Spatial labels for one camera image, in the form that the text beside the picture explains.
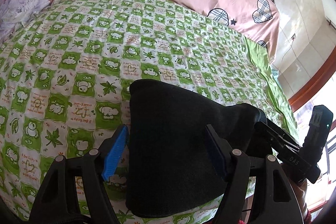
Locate red wooden window frame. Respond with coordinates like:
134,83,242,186
288,48,336,112

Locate dark grey pants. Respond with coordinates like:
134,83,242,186
126,79,266,218

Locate green patterned bed sheet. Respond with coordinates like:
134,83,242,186
1,0,297,222

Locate black right gripper camera box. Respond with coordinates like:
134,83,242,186
299,105,333,167

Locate person's right hand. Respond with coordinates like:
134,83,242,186
281,163,311,223

